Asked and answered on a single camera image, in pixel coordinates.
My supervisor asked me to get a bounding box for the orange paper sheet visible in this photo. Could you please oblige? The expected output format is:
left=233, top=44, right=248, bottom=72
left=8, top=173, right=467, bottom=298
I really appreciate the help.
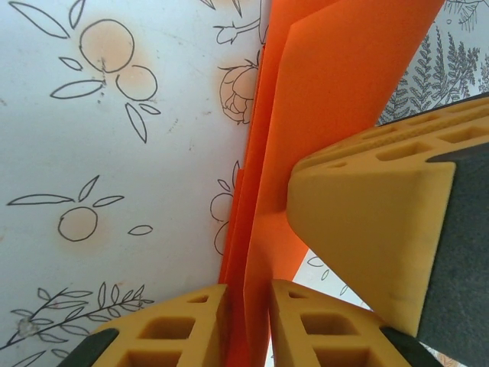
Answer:
left=219, top=0, right=446, bottom=367

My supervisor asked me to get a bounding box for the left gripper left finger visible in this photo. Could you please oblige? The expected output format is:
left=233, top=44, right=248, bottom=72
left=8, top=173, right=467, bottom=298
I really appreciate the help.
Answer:
left=64, top=282, right=231, bottom=367

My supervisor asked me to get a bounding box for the floral printed table mat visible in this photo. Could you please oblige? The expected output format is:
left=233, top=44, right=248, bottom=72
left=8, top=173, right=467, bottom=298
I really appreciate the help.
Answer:
left=0, top=0, right=489, bottom=367

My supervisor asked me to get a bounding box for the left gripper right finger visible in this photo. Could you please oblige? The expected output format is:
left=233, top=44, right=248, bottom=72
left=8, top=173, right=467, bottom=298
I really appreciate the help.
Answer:
left=268, top=278, right=439, bottom=367

